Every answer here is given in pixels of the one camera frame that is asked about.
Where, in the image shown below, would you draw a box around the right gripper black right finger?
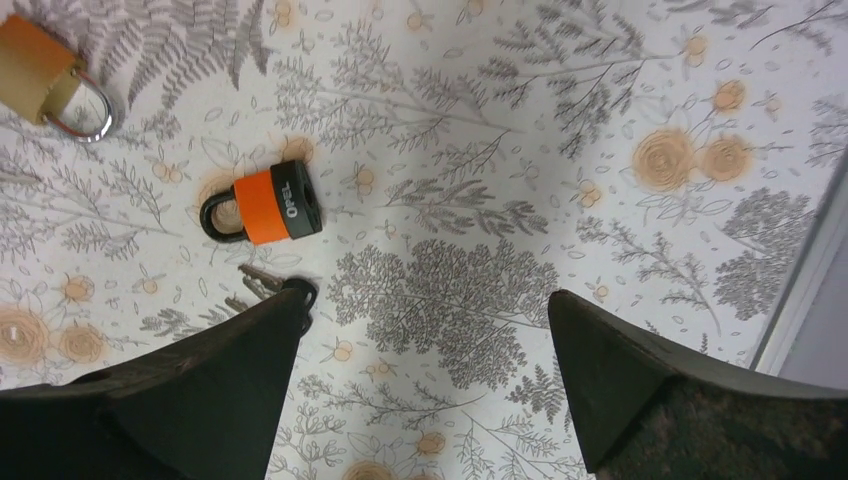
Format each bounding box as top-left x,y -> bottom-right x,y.
548,290 -> 847,479

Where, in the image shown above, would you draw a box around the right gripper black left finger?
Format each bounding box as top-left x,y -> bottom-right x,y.
1,287 -> 308,479

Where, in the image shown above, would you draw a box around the black padlock keys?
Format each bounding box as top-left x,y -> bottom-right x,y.
238,264 -> 318,337

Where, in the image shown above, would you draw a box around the brass padlock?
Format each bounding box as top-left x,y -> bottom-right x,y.
1,14 -> 114,143

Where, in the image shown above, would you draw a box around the floral patterned mat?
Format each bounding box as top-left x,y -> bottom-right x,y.
1,1 -> 847,479

